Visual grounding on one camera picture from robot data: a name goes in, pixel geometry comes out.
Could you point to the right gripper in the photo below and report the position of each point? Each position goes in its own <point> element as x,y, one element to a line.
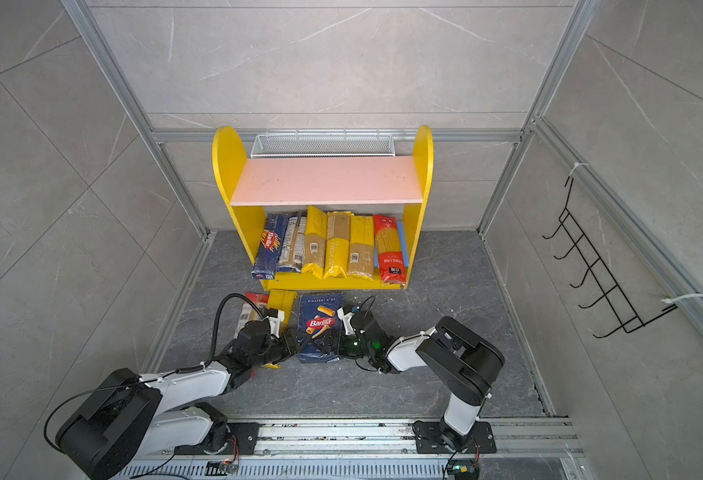
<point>331,336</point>

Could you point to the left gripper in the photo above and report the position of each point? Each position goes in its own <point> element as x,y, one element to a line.
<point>295,341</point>

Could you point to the blue Barilla rigatoni box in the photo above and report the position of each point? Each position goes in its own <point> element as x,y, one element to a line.
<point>317,319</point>

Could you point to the red spaghetti bag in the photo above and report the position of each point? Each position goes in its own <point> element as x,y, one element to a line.
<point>391,261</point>
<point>247,313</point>

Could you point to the clear spaghetti bag white label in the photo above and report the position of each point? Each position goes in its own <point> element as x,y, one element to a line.
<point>291,255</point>

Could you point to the yellow Pastatime spaghetti bag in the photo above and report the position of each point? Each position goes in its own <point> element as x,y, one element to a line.
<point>337,244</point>

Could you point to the blue Barilla spaghetti box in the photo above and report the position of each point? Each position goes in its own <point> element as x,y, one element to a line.
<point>269,246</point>

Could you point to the yellow short spaghetti bag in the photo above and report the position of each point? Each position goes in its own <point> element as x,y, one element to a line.
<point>314,242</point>

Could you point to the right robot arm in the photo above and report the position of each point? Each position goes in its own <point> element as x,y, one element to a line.
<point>464,361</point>

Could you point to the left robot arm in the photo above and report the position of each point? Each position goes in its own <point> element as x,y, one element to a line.
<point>130,415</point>

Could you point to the yellow shelf unit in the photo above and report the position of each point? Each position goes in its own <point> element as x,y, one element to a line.
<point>388,185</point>

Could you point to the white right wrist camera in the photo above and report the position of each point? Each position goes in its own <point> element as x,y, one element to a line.
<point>346,315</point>

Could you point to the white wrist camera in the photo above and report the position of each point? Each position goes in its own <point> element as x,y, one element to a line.
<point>275,319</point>
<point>346,315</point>

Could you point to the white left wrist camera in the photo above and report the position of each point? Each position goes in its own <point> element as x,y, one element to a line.
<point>275,319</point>

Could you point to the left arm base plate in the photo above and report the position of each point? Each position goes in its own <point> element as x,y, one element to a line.
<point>231,438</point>

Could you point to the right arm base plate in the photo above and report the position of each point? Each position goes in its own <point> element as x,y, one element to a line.
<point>438,438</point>

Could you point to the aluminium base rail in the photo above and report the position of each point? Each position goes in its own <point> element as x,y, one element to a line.
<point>536,448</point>

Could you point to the black wire wall rack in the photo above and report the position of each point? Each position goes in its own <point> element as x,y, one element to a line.
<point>597,271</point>

